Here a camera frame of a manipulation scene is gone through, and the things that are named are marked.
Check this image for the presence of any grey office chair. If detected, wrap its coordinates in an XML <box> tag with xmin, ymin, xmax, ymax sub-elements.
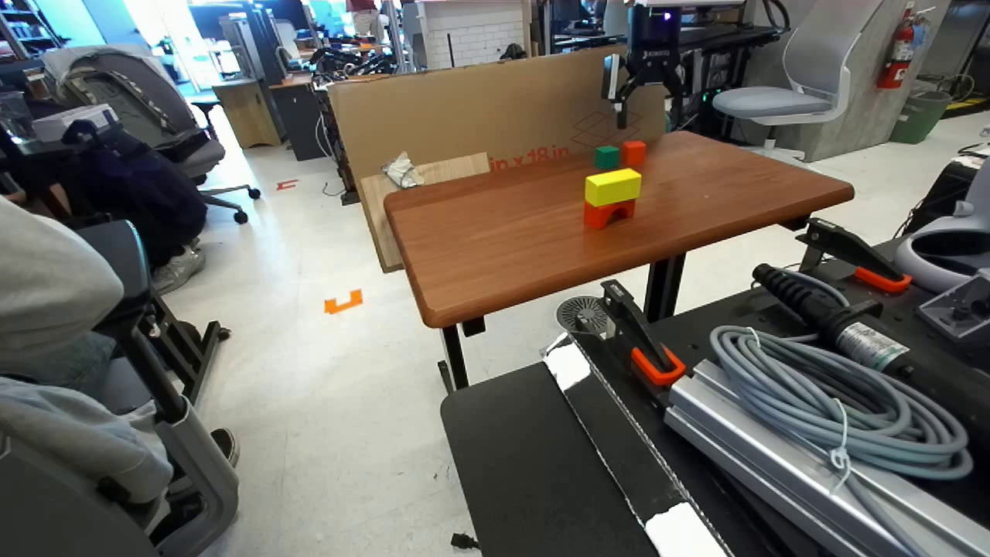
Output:
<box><xmin>712</xmin><ymin>0</ymin><xmax>910</xmax><ymax>161</ymax></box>

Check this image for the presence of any yellow rectangular block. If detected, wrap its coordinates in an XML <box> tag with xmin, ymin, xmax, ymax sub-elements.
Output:
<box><xmin>586</xmin><ymin>168</ymin><xmax>642</xmax><ymax>207</ymax></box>

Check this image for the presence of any green cube block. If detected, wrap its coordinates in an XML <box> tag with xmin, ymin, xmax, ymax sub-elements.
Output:
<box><xmin>595</xmin><ymin>145</ymin><xmax>622</xmax><ymax>169</ymax></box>

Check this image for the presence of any black office chair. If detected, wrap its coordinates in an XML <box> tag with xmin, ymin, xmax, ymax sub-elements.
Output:
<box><xmin>41</xmin><ymin>47</ymin><xmax>248</xmax><ymax>227</ymax></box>

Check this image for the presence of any red fire extinguisher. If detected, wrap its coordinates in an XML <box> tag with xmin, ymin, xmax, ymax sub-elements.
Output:
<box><xmin>877</xmin><ymin>9</ymin><xmax>915</xmax><ymax>88</ymax></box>

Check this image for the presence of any orange cube block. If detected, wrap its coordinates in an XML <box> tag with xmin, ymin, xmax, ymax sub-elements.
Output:
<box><xmin>622</xmin><ymin>140</ymin><xmax>647</xmax><ymax>169</ymax></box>

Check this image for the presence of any coiled grey cable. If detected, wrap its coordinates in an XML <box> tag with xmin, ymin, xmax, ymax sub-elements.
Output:
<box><xmin>708</xmin><ymin>322</ymin><xmax>977</xmax><ymax>481</ymax></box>

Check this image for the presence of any black orange clamp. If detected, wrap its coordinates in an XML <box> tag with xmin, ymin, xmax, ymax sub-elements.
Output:
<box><xmin>604</xmin><ymin>278</ymin><xmax>686</xmax><ymax>390</ymax></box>
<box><xmin>800</xmin><ymin>217</ymin><xmax>914</xmax><ymax>293</ymax></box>

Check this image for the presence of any large cardboard sheet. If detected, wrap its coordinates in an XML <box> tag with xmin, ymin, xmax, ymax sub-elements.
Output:
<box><xmin>328</xmin><ymin>48</ymin><xmax>670</xmax><ymax>271</ymax></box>

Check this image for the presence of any aluminium extrusion bar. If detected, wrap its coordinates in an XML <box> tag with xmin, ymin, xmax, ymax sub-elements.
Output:
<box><xmin>666</xmin><ymin>363</ymin><xmax>990</xmax><ymax>557</ymax></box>

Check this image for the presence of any orange arch block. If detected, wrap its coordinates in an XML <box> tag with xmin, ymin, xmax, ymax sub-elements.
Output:
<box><xmin>582</xmin><ymin>200</ymin><xmax>638</xmax><ymax>229</ymax></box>

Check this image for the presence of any brown wooden table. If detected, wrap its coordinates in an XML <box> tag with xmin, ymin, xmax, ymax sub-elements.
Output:
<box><xmin>385</xmin><ymin>130</ymin><xmax>853</xmax><ymax>390</ymax></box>

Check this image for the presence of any orange floor marker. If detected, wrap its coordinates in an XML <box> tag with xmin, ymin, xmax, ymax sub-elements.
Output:
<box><xmin>323</xmin><ymin>289</ymin><xmax>367</xmax><ymax>314</ymax></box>

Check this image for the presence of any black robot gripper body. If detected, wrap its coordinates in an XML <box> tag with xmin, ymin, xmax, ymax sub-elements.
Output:
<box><xmin>629</xmin><ymin>4</ymin><xmax>681</xmax><ymax>87</ymax></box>

